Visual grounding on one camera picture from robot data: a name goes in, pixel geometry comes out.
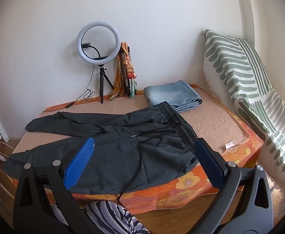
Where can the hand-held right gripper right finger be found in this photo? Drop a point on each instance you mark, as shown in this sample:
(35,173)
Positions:
(208,163)

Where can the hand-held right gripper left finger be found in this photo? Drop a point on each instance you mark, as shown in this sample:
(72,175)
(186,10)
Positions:
(80,160)

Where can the black pants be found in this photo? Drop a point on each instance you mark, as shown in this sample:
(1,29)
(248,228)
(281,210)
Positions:
(113,148)

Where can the orange floral blanket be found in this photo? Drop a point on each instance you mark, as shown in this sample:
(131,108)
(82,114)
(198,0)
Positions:
(181,190)

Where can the beige blanket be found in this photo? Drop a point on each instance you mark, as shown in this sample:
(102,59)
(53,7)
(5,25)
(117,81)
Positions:
(218,121)

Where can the zebra striped cloth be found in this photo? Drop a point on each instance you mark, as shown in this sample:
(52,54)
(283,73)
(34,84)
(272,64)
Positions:
(113,217)

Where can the folded light blue jeans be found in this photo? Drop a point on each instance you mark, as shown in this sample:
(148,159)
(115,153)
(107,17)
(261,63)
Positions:
(171,92)

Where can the black folded stand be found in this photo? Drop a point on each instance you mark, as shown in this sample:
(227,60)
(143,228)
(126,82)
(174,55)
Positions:
(125,84)

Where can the orange patterned scarf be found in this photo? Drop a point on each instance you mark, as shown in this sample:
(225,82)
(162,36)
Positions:
(119,78)

